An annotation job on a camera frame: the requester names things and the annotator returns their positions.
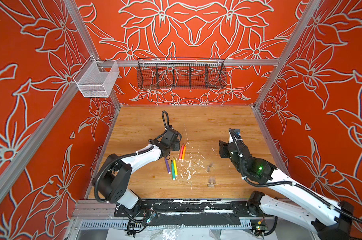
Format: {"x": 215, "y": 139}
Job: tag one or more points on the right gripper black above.
{"x": 223, "y": 148}

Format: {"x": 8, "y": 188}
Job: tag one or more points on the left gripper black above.
{"x": 176, "y": 147}

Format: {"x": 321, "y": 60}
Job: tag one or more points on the orange marker pen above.
{"x": 184, "y": 152}

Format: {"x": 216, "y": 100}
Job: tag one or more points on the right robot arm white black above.
{"x": 328, "y": 219}

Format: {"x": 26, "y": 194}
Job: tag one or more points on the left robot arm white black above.
{"x": 112, "y": 180}

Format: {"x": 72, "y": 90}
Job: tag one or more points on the pink marker pen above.
{"x": 181, "y": 152}

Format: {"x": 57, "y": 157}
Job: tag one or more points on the yellow marker pen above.
{"x": 175, "y": 167}

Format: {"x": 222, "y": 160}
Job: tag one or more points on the purple marker pen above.
{"x": 167, "y": 166}

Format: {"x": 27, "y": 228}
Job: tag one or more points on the green marker pen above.
{"x": 173, "y": 171}

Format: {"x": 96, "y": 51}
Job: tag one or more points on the white mesh basket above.
{"x": 92, "y": 82}

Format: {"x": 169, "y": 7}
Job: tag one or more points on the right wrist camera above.
{"x": 235, "y": 134}

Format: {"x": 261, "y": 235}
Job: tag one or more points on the black wire basket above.
{"x": 181, "y": 74}

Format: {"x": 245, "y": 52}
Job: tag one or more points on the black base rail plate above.
{"x": 199, "y": 211}

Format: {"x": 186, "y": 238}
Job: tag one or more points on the grey cable duct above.
{"x": 123, "y": 224}

